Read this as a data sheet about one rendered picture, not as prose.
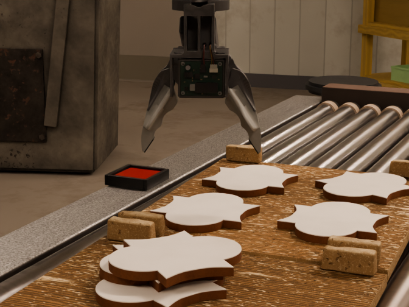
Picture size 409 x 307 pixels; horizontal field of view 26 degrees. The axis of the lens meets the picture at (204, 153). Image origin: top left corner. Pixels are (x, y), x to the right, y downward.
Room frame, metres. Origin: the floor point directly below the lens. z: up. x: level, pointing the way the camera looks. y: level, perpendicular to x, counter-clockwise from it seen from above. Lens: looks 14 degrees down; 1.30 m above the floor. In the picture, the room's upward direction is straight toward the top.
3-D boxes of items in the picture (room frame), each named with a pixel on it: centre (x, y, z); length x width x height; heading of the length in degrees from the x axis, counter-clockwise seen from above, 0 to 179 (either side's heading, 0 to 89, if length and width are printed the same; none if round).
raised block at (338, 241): (0.95, -0.17, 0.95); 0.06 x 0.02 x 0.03; 68
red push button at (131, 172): (1.36, 0.11, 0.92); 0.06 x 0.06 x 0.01; 65
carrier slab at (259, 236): (1.18, -0.12, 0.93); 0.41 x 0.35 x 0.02; 158
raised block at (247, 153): (1.41, -0.06, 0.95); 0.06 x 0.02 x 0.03; 68
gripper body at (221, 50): (1.10, 0.00, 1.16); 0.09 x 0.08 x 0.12; 178
